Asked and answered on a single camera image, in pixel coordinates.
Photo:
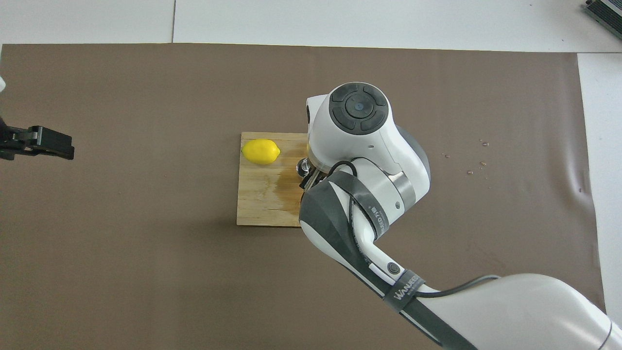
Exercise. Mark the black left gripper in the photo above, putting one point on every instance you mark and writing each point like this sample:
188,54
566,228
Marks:
12,143

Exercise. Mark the wooden cutting board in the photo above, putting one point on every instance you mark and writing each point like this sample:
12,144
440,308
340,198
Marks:
262,194

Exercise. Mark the steel jigger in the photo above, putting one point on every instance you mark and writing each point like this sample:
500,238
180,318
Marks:
301,167

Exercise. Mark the yellow lemon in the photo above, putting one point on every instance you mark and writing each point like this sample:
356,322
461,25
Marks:
261,151

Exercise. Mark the grey ribbed device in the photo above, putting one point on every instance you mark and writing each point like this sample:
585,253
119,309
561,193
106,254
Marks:
605,10

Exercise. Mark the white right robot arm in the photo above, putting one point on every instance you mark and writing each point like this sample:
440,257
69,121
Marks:
359,146

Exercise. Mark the brown table mat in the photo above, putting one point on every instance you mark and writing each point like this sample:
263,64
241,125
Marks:
146,291

